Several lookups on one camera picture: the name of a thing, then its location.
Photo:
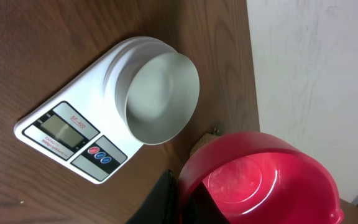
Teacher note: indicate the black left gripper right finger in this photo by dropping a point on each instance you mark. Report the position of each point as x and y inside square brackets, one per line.
[200, 208]

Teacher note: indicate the white digital kitchen scale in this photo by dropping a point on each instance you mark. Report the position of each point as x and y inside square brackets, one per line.
[79, 127]

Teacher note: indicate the clear plastic bean container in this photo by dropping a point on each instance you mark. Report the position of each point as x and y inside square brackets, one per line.
[204, 139]

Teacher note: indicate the grey round bowl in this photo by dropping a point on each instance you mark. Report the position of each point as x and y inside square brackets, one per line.
[156, 91]

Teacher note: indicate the red plastic measuring scoop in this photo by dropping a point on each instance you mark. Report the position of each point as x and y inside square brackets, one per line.
[255, 177]

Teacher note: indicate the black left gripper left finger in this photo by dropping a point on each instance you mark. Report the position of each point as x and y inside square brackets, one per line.
[160, 206]

